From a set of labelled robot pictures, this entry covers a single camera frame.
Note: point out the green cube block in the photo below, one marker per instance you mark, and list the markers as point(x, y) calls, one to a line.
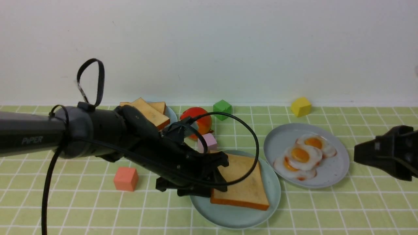
point(222, 106)

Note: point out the light blue bread plate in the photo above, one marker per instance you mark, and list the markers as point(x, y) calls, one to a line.
point(171, 115)

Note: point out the salmon cube block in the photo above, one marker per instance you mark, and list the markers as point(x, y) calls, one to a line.
point(126, 179)

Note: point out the toast slice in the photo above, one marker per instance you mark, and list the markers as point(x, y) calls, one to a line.
point(248, 193)
point(158, 119)
point(159, 106)

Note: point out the grey-blue egg plate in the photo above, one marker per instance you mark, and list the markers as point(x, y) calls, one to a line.
point(329, 171)

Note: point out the yellow cube block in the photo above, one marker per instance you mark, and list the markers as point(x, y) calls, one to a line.
point(301, 107)

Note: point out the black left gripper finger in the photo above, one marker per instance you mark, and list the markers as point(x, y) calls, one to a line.
point(207, 167)
point(190, 189)

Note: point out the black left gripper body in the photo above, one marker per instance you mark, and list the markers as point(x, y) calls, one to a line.
point(164, 152)

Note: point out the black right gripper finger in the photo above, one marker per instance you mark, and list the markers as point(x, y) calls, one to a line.
point(364, 153)

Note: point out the pink-lilac cube block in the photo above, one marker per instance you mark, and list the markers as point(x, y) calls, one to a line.
point(210, 141)

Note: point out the red apple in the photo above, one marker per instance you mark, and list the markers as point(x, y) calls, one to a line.
point(204, 124)

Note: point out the teal empty plate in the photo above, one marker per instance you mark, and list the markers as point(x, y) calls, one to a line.
point(234, 217)

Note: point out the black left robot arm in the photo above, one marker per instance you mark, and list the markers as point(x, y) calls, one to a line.
point(112, 135)

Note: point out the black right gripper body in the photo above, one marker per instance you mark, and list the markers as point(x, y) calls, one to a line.
point(395, 152)

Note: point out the fried egg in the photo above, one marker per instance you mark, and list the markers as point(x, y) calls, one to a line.
point(280, 165)
point(302, 157)
point(327, 149)

